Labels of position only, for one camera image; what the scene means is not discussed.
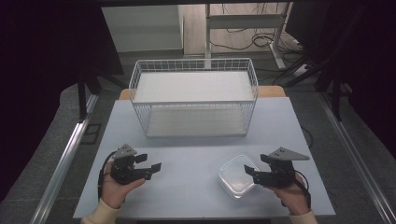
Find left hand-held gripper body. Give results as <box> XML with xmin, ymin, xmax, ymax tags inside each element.
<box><xmin>109</xmin><ymin>143</ymin><xmax>138</xmax><ymax>186</ymax></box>

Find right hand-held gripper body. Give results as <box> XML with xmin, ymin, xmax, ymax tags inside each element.
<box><xmin>253</xmin><ymin>147</ymin><xmax>311</xmax><ymax>189</ymax></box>

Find clear plastic container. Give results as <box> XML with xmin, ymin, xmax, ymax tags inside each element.
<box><xmin>217</xmin><ymin>154</ymin><xmax>266</xmax><ymax>200</ymax></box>

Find person's left hand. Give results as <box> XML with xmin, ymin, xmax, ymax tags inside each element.
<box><xmin>100</xmin><ymin>161</ymin><xmax>147</xmax><ymax>210</ymax></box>

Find person's right hand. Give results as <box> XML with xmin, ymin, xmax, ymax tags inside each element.
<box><xmin>263</xmin><ymin>173</ymin><xmax>313</xmax><ymax>217</ymax></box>

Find black floor plate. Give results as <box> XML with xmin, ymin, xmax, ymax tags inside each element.
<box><xmin>80</xmin><ymin>122</ymin><xmax>103</xmax><ymax>146</ymax></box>

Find wooden table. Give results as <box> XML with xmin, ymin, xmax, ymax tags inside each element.
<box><xmin>119</xmin><ymin>85</ymin><xmax>287</xmax><ymax>102</ymax></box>

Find black stand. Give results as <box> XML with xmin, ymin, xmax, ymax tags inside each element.
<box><xmin>273</xmin><ymin>54</ymin><xmax>344</xmax><ymax>123</ymax></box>
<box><xmin>76</xmin><ymin>72</ymin><xmax>129</xmax><ymax>123</ymax></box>

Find white power strip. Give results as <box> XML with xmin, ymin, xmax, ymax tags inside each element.
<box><xmin>291</xmin><ymin>63</ymin><xmax>313</xmax><ymax>77</ymax></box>

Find white panel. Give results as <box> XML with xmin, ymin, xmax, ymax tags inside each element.
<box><xmin>101</xmin><ymin>4</ymin><xmax>185</xmax><ymax>53</ymax></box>

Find dark curtain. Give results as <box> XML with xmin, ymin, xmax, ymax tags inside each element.
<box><xmin>0</xmin><ymin>0</ymin><xmax>125</xmax><ymax>203</ymax></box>
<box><xmin>284</xmin><ymin>0</ymin><xmax>396</xmax><ymax>161</ymax></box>

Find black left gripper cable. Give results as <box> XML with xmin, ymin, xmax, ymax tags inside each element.
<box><xmin>97</xmin><ymin>150</ymin><xmax>117</xmax><ymax>201</ymax></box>

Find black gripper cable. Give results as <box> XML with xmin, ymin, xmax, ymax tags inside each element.
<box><xmin>293</xmin><ymin>169</ymin><xmax>313</xmax><ymax>210</ymax></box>
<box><xmin>97</xmin><ymin>150</ymin><xmax>117</xmax><ymax>201</ymax></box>

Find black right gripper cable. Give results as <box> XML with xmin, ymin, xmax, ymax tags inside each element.
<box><xmin>293</xmin><ymin>169</ymin><xmax>313</xmax><ymax>210</ymax></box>

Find black cable beside table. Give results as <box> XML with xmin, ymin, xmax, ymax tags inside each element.
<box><xmin>300</xmin><ymin>125</ymin><xmax>314</xmax><ymax>150</ymax></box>

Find metal floor rail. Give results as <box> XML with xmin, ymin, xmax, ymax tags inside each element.
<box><xmin>29</xmin><ymin>94</ymin><xmax>100</xmax><ymax>224</ymax></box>
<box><xmin>317</xmin><ymin>91</ymin><xmax>396</xmax><ymax>224</ymax></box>

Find white wire basket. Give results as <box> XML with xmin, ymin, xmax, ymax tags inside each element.
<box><xmin>128</xmin><ymin>57</ymin><xmax>260</xmax><ymax>139</ymax></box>

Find black floor cables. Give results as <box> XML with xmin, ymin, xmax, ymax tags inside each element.
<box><xmin>208</xmin><ymin>27</ymin><xmax>309</xmax><ymax>86</ymax></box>

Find white desk frame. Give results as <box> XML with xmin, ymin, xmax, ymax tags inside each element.
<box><xmin>204</xmin><ymin>2</ymin><xmax>292</xmax><ymax>70</ymax></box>

